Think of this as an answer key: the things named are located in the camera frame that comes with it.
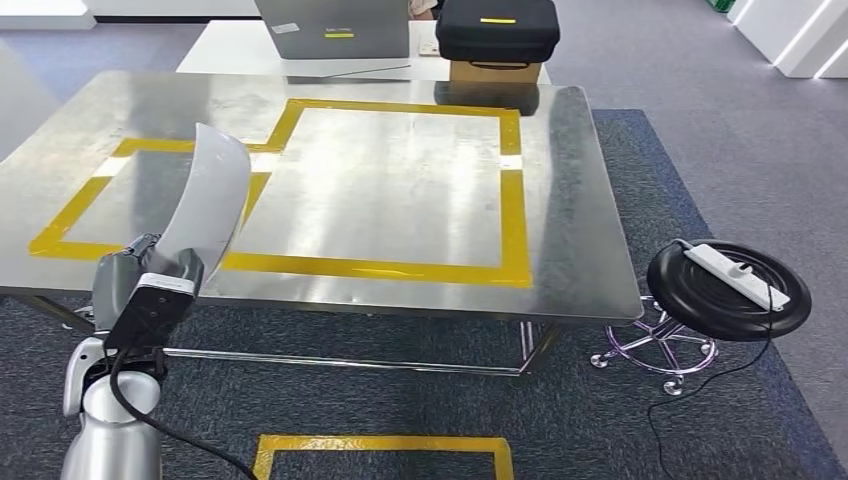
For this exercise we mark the black carrying case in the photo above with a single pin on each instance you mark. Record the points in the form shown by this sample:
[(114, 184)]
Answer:
[(497, 36)]

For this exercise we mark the black round stool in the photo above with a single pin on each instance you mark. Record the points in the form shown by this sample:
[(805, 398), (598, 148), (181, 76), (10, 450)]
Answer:
[(702, 298)]

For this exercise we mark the small yellow tape rectangle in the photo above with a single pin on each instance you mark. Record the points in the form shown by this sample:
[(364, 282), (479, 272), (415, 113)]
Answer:
[(70, 218)]

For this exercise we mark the cardboard box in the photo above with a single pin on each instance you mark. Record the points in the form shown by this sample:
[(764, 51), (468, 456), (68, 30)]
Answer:
[(497, 73)]

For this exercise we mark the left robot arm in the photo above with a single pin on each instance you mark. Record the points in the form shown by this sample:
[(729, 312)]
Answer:
[(112, 444)]

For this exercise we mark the person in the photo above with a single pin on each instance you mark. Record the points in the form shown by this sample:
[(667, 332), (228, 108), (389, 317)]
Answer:
[(424, 8)]

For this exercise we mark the white desk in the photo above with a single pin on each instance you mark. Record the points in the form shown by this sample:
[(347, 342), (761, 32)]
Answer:
[(232, 60)]

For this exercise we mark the small white card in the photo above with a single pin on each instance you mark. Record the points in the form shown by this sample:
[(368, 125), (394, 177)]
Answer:
[(429, 46)]

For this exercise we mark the white tape patch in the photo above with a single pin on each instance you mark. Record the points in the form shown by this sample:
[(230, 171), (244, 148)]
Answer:
[(511, 163), (111, 167), (265, 163)]

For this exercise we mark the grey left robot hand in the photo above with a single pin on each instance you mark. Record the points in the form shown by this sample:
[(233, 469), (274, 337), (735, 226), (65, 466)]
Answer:
[(116, 291)]

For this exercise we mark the white power strip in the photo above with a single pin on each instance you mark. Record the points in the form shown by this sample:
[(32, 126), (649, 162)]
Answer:
[(735, 275)]

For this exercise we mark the large yellow tape rectangle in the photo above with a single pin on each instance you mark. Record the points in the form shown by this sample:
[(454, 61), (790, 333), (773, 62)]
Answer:
[(515, 218)]

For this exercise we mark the grey laptop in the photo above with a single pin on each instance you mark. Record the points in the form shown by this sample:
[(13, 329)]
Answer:
[(331, 30)]

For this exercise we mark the white curved panel part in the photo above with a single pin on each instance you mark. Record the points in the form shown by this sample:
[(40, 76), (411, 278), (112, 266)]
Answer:
[(212, 199)]

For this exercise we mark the steel workbench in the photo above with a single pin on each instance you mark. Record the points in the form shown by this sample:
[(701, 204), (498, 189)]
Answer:
[(397, 199)]

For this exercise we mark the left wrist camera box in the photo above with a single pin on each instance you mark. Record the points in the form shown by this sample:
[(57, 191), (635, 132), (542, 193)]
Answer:
[(149, 311)]

